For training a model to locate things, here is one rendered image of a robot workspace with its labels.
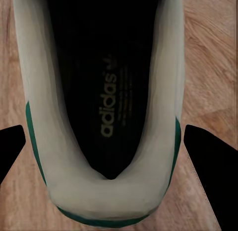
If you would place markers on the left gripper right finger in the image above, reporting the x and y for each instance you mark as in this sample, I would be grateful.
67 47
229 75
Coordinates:
216 164

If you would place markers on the gym shoe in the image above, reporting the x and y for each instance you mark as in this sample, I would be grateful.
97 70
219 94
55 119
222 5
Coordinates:
103 83

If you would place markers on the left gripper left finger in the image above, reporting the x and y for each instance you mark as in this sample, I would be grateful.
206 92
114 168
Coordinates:
12 141

